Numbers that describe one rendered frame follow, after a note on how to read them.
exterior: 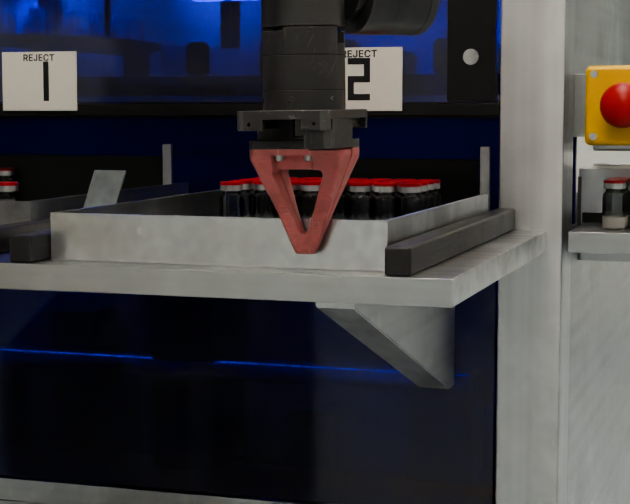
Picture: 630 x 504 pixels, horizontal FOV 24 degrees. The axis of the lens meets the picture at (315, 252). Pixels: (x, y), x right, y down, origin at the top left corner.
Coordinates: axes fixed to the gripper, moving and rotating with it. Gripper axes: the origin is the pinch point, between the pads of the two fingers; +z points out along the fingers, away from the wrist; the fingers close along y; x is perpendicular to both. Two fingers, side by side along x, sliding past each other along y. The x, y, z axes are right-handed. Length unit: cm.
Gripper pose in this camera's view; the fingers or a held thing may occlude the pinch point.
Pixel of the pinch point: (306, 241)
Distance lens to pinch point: 101.3
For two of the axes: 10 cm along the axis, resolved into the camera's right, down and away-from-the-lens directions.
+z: 0.1, 9.9, 1.0
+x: -9.6, -0.2, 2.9
